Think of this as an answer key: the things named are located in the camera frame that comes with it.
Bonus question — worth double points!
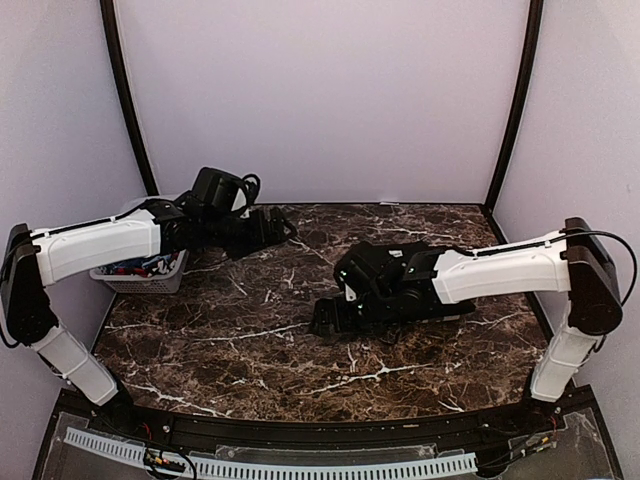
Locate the black frame post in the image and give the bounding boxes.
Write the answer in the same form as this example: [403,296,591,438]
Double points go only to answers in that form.
[99,0,159,196]
[484,0,544,214]

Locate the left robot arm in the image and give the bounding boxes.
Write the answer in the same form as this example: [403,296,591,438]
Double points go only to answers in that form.
[1,167,297,436]

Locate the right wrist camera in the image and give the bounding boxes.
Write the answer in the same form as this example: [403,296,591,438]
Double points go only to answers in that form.
[343,282,359,303]

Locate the right black frame post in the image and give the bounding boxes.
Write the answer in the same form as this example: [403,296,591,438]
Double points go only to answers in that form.
[484,0,544,214]

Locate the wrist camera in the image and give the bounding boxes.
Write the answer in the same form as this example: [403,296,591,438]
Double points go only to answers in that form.
[343,282,359,303]
[231,173,261,218]

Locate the black front rail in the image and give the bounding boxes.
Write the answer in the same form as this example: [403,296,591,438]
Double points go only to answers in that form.
[89,399,551,451]

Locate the grey plastic laundry basket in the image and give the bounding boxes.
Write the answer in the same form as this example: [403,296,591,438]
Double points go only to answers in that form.
[89,199,190,295]

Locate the blue clothes in basket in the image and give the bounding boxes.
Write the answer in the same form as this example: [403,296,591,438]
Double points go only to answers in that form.
[97,253,179,278]

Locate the left black frame post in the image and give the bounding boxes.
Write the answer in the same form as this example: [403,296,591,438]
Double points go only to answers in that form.
[99,0,159,196]

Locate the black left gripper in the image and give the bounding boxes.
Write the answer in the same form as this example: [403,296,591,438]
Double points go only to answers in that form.
[202,206,296,260]

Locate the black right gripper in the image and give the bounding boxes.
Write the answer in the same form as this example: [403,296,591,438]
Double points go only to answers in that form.
[309,285,397,337]

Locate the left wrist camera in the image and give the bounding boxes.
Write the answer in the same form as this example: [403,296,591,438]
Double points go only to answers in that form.
[231,173,261,218]

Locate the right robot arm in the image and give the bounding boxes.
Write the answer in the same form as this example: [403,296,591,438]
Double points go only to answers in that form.
[310,217,630,434]

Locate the black long sleeve shirt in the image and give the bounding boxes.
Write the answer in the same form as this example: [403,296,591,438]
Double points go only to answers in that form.
[334,241,475,332]

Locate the white slotted cable duct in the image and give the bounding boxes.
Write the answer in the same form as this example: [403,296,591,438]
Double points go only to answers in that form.
[64,427,477,479]

